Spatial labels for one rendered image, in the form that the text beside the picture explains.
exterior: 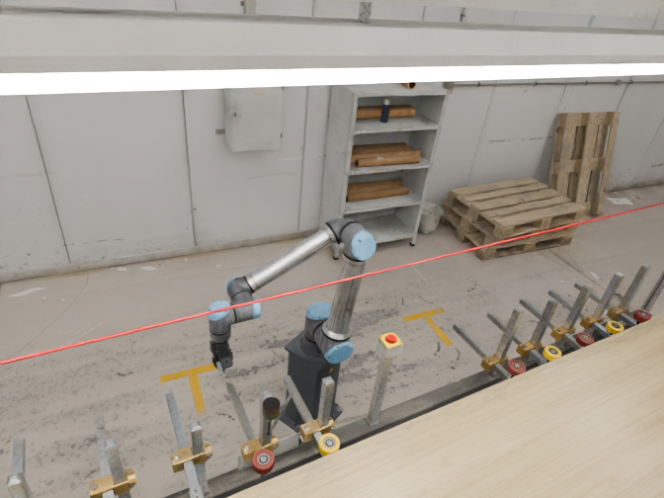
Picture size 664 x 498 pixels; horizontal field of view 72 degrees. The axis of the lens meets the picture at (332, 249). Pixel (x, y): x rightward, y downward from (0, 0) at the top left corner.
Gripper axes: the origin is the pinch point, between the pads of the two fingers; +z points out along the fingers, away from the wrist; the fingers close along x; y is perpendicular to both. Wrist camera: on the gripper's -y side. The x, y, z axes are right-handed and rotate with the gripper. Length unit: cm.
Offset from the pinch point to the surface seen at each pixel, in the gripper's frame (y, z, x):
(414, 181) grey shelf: 174, 22, -245
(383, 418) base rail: -44, 13, -60
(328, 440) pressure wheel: -55, -8, -24
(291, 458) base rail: -44.7, 12.7, -14.1
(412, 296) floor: 87, 84, -192
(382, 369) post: -45, -24, -52
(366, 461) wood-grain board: -68, -7, -32
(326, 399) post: -45, -19, -27
